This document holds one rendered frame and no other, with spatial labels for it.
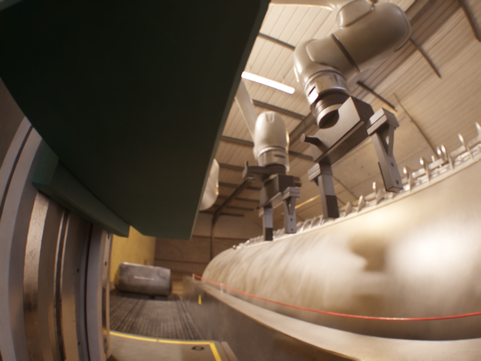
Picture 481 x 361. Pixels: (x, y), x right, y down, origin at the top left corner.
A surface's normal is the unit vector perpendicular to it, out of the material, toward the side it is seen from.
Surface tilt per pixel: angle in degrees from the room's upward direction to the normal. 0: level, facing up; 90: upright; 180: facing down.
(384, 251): 57
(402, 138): 149
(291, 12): 180
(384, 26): 137
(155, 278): 88
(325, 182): 90
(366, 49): 159
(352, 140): 180
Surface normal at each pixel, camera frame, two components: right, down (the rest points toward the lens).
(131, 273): 0.48, -0.36
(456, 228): -0.79, -0.61
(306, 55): -0.73, -0.27
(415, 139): -0.49, 0.71
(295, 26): 0.00, 0.91
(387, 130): -0.97, -0.11
